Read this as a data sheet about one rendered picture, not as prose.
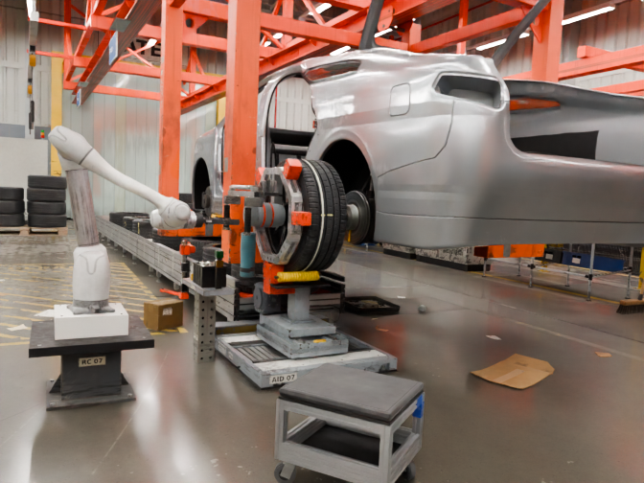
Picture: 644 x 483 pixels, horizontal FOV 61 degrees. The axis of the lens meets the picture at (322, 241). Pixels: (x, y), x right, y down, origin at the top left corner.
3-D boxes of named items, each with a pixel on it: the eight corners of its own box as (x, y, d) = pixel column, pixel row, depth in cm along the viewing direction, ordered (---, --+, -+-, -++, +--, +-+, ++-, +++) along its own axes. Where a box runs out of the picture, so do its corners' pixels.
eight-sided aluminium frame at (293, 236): (299, 268, 294) (304, 167, 289) (288, 268, 291) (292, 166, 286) (261, 256, 341) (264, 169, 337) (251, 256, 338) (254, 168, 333)
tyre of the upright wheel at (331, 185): (330, 292, 317) (360, 189, 288) (293, 294, 305) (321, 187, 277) (287, 237, 367) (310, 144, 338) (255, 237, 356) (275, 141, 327)
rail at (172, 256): (245, 313, 363) (246, 281, 361) (232, 314, 359) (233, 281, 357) (162, 264, 579) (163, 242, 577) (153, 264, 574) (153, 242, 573)
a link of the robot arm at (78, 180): (77, 293, 263) (80, 287, 283) (112, 287, 268) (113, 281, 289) (49, 131, 253) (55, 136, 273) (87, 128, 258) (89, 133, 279)
